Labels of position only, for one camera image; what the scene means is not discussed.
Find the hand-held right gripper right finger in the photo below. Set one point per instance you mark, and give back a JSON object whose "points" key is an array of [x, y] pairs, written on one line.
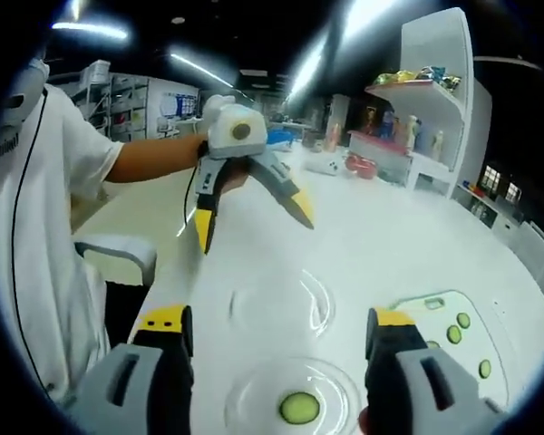
{"points": [[440, 389]]}

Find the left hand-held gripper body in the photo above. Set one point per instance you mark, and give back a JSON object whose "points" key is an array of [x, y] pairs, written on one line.
{"points": [[236, 131]]}

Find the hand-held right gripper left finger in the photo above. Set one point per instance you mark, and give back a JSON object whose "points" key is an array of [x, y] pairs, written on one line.
{"points": [[118, 385]]}

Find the cucumber slices group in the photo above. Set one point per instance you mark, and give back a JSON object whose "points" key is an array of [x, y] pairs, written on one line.
{"points": [[454, 334]]}

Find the clear plastic bowl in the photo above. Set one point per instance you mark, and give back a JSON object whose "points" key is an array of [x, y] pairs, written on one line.
{"points": [[263, 308]]}

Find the clear petri dish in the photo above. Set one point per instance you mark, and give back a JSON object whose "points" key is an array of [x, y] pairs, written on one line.
{"points": [[254, 399]]}

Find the round green cucumber slice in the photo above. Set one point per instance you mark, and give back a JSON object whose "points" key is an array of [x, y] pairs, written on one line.
{"points": [[299, 407]]}

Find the person's left hand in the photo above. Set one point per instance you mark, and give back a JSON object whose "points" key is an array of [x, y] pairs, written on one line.
{"points": [[234, 179]]}

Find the person's right hand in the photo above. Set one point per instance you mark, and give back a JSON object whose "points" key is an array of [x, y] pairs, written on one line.
{"points": [[364, 419]]}

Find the blue plastic container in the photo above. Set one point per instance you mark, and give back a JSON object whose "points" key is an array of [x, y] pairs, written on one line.
{"points": [[288, 135]]}

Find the white green cutting board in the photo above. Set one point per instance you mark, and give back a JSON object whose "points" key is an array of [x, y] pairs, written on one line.
{"points": [[476, 344]]}

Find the glass bowl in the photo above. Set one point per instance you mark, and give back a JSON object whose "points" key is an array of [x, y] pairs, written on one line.
{"points": [[350, 170]]}

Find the short ceiling light strip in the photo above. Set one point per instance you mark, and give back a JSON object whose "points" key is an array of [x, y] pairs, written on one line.
{"points": [[306, 68], [90, 31], [204, 65]]}

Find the red tomato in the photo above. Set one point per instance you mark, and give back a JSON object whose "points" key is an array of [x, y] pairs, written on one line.
{"points": [[358, 159], [366, 170]]}

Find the white grey chair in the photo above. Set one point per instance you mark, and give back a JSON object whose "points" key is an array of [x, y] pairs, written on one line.
{"points": [[118, 251]]}

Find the blue label water bottle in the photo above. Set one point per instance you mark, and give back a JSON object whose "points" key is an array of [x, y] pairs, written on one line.
{"points": [[387, 122]]}

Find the grey storage rack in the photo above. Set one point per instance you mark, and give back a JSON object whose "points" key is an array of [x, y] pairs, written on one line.
{"points": [[118, 99]]}

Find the white green drink bottle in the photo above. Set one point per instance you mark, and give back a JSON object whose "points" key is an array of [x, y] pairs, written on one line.
{"points": [[410, 132], [438, 144]]}

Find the green snack packet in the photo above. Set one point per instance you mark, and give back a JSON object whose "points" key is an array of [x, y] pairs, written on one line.
{"points": [[384, 78]]}

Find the person in white shirt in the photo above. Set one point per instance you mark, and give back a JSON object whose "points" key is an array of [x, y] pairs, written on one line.
{"points": [[50, 226]]}

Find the yellow snack packet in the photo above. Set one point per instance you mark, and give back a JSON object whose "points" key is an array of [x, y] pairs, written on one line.
{"points": [[405, 74]]}

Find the low white cabinet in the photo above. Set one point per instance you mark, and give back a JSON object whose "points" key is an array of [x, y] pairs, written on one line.
{"points": [[489, 206]]}

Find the dark blue snack packet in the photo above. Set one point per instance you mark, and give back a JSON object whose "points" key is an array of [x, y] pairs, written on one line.
{"points": [[440, 77]]}

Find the white display shelf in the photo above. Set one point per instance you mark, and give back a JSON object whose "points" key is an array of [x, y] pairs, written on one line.
{"points": [[435, 45]]}

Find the white worn neck device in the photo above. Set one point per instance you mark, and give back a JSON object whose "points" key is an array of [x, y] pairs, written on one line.
{"points": [[27, 86]]}

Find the white wall board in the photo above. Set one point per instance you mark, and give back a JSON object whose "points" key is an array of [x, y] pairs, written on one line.
{"points": [[179, 105]]}

